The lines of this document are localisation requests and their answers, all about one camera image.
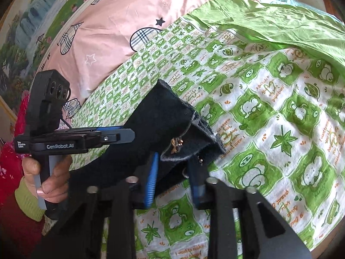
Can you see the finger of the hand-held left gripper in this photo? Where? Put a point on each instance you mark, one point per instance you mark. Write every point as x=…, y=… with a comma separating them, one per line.
x=110, y=128
x=118, y=138

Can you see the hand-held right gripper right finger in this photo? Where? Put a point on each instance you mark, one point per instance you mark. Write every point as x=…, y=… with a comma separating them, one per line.
x=196, y=186

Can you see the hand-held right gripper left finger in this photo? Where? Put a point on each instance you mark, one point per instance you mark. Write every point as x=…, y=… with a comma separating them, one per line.
x=151, y=183

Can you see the black pants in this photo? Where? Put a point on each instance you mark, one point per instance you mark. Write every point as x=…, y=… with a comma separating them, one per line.
x=159, y=118

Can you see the person's left forearm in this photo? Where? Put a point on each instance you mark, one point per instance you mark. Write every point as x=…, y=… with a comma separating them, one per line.
x=28, y=202

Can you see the person's left hand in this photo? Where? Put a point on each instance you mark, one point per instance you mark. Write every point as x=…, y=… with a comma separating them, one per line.
x=58, y=186

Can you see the person's red patterned jacket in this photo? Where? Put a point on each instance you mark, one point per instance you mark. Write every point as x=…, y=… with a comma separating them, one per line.
x=10, y=162

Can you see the green printed bed sheet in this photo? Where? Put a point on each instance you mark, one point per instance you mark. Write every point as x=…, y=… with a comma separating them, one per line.
x=269, y=129

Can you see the pink heart print quilt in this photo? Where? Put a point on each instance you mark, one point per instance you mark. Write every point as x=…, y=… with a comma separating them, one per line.
x=113, y=24

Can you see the plain green sheet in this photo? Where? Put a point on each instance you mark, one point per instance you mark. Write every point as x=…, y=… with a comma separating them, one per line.
x=283, y=29

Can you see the landscape wall poster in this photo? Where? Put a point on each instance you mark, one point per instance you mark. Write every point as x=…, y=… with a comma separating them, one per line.
x=29, y=27

